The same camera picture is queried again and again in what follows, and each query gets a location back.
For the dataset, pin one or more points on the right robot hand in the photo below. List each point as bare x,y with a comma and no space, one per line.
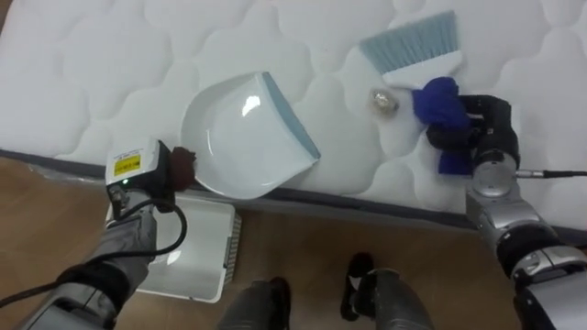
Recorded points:
497,126

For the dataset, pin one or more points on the crumpled silver foil ball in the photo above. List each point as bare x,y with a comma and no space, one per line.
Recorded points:
383,102

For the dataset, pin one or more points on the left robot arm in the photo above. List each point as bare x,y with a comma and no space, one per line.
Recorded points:
105,275

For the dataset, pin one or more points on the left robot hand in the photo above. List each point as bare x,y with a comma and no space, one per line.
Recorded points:
137,162

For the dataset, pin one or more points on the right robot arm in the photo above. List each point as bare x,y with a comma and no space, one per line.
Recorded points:
527,238

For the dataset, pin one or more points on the robot legs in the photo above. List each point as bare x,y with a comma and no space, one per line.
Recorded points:
385,298

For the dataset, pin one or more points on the white quilted bed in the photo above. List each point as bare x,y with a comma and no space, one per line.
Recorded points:
137,69

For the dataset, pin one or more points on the white plastic bin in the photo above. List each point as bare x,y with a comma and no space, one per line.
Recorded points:
202,247

